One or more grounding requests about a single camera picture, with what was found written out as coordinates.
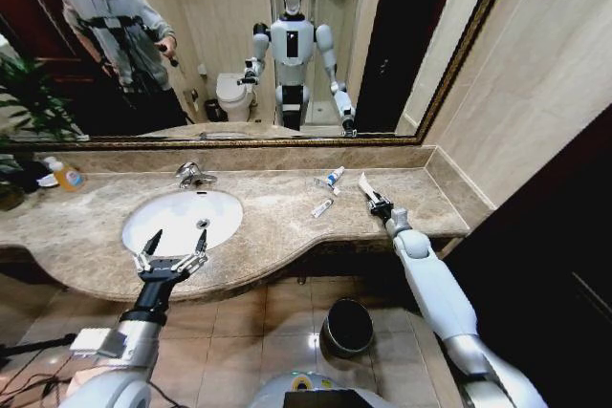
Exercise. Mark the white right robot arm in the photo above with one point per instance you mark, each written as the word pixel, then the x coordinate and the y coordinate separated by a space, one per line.
pixel 430 279

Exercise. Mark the white toothpaste tube blue print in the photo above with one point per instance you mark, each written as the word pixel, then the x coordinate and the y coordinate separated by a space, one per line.
pixel 335 176

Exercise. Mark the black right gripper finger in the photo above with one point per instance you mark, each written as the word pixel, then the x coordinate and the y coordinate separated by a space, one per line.
pixel 370 195
pixel 381 199

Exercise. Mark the gold framed wall mirror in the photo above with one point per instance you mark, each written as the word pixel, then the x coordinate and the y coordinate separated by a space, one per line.
pixel 334 139

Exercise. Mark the small black bin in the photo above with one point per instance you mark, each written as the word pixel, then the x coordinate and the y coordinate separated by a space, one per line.
pixel 215 111

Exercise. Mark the orange soap pump bottle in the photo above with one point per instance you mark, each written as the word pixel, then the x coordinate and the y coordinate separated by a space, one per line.
pixel 69 178

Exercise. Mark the dark wooden door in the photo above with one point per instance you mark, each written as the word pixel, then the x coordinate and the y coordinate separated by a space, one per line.
pixel 540 284

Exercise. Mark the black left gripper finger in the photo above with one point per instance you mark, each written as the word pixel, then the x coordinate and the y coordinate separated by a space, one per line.
pixel 152 246
pixel 200 248

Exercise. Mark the small white tube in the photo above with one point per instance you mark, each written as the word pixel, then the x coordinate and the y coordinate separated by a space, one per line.
pixel 321 208

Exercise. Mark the white oval sink basin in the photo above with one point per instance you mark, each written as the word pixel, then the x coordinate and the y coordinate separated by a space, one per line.
pixel 181 217

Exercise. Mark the round metal trash bin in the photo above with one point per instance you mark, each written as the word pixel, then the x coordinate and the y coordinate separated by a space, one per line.
pixel 346 329

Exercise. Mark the white paper trash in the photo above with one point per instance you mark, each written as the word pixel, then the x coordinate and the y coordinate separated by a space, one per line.
pixel 365 182

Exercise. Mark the clear plastic wrapper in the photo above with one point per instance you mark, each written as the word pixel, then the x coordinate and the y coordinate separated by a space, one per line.
pixel 323 183

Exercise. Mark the chrome faucet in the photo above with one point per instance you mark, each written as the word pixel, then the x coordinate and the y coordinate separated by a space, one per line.
pixel 190 174

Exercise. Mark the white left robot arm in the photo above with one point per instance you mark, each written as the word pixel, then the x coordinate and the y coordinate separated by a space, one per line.
pixel 124 360

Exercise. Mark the green potted plant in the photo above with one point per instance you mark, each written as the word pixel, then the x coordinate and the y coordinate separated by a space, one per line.
pixel 28 92

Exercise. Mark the white robot front shell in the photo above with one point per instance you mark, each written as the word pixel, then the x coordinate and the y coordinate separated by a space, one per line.
pixel 315 391

